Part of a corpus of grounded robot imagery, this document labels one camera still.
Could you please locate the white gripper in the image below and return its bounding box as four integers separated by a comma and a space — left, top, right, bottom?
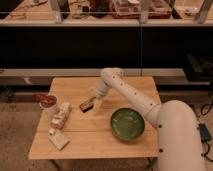
93, 82, 109, 112

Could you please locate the dark brown eraser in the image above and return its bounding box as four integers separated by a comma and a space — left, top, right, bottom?
79, 98, 94, 113

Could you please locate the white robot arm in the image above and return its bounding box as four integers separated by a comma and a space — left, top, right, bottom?
93, 68, 206, 171

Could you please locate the wooden table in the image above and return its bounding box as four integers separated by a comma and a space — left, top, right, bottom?
28, 76, 163, 171

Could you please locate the green bowl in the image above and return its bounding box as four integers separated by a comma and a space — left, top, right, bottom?
110, 108, 145, 141

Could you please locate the white cup with red lid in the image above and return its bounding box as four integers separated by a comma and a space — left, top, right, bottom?
35, 94, 59, 117

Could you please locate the long workbench with clutter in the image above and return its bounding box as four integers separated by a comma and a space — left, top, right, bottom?
0, 0, 213, 27

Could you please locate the black equipment on shelf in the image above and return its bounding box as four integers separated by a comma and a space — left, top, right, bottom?
183, 54, 213, 82

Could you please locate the black box on floor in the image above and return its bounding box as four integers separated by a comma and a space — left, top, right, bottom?
199, 123, 212, 142

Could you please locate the black floor cable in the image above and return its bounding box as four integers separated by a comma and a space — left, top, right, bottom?
199, 101, 213, 164

